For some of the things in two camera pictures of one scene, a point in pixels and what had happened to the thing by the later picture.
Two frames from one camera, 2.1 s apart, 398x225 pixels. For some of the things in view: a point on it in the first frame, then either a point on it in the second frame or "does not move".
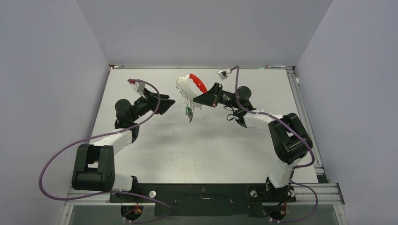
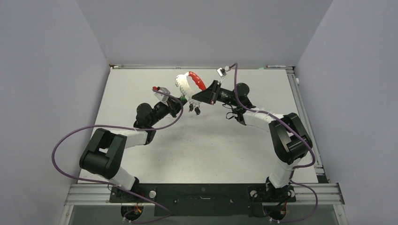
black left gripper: [151, 100] to [176, 106]
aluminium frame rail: [309, 193] does not move
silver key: [190, 114] to [191, 107]
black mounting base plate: [205, 199] does not move
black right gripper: [209, 99] does not move
